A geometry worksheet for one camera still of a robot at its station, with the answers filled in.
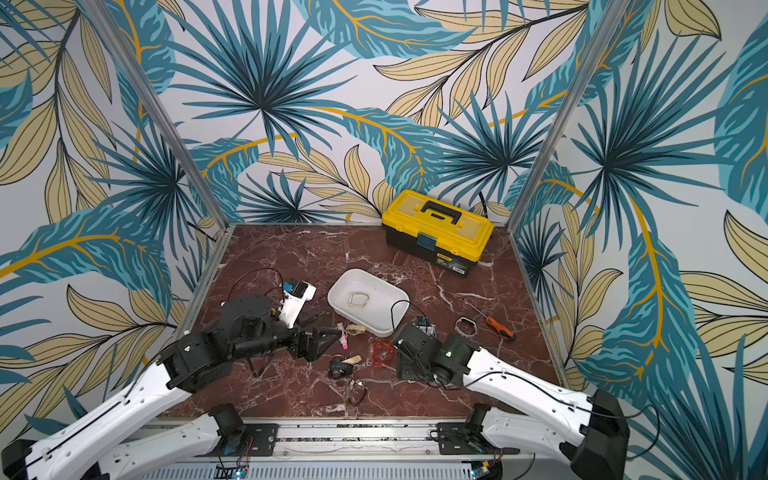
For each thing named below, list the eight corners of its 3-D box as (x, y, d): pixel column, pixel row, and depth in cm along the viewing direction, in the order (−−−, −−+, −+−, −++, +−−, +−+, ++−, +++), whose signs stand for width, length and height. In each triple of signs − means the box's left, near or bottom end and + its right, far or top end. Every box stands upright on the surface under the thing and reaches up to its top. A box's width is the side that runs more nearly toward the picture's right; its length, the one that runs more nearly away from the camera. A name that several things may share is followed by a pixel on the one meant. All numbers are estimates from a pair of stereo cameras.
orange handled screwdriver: (461, 306, 100) (462, 302, 98) (464, 302, 101) (465, 299, 99) (512, 343, 92) (515, 340, 90) (515, 338, 93) (518, 335, 91)
